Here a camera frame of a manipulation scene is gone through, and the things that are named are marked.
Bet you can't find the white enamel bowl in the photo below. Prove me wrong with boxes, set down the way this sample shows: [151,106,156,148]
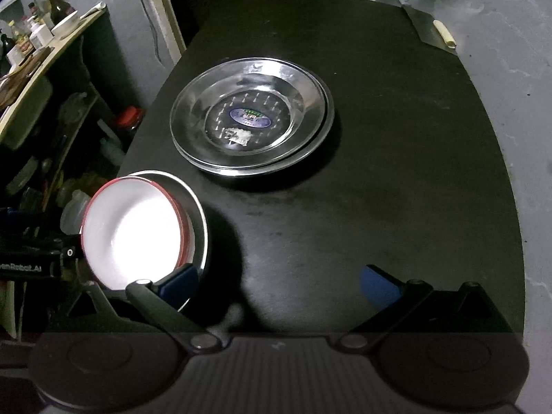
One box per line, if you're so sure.
[170,195,196,267]
[80,176,183,290]

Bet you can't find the translucent plastic jug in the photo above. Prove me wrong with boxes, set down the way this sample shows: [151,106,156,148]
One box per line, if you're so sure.
[60,190,91,236]

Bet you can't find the red lid jar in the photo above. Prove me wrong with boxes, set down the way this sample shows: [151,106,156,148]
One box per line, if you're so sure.
[116,106,145,135]

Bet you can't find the wooden counter shelf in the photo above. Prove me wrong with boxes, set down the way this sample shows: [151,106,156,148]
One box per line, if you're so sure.
[1,2,107,150]

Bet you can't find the white plastic bottle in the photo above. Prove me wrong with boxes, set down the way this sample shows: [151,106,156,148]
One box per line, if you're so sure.
[29,19,53,50]

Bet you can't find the white bowl on counter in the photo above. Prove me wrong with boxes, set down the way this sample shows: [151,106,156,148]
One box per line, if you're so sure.
[51,11,80,39]

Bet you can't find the dark glass bottle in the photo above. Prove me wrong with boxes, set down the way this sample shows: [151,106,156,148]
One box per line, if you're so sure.
[49,0,75,25]

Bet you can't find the cleaver with cream handle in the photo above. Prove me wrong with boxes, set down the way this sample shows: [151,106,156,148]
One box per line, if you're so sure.
[398,0,457,55]

